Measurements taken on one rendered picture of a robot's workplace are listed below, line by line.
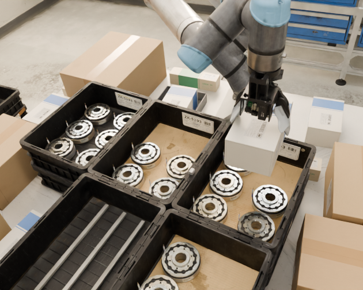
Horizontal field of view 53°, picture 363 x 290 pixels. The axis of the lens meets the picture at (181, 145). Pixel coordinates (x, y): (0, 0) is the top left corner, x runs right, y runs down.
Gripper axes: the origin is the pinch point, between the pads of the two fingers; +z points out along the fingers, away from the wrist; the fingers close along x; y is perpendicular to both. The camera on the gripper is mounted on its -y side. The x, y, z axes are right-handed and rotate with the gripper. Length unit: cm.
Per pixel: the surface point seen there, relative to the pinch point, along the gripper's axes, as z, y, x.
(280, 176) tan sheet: 27.9, -9.6, 6.3
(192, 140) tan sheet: 28.0, -15.7, -27.1
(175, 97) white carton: 32, -41, -46
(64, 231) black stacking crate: 28, 33, -48
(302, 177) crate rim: 17.8, -2.8, 13.1
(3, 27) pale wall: 104, -176, -314
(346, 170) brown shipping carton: 24.9, -16.6, 24.9
